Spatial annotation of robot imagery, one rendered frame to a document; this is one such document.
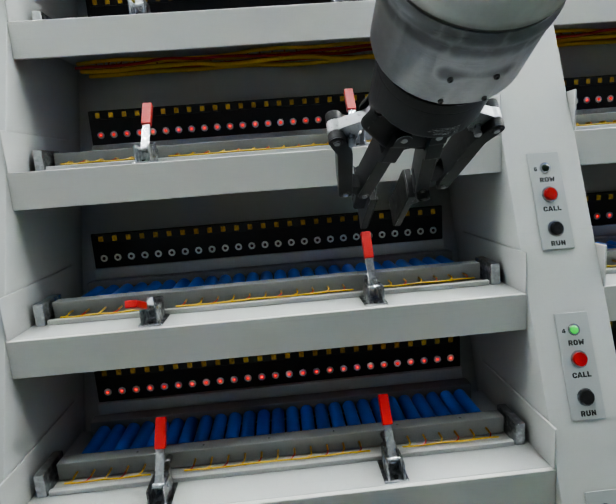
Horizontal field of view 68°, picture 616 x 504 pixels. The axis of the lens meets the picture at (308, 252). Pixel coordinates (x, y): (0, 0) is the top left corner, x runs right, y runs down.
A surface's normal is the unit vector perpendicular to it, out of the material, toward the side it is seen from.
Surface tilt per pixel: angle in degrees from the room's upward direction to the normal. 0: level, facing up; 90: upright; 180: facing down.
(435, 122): 165
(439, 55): 151
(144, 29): 109
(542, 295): 90
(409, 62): 135
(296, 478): 19
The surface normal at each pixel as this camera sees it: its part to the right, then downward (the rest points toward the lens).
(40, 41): 0.07, 0.18
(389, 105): -0.79, 0.58
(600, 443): 0.04, -0.15
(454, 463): -0.07, -0.98
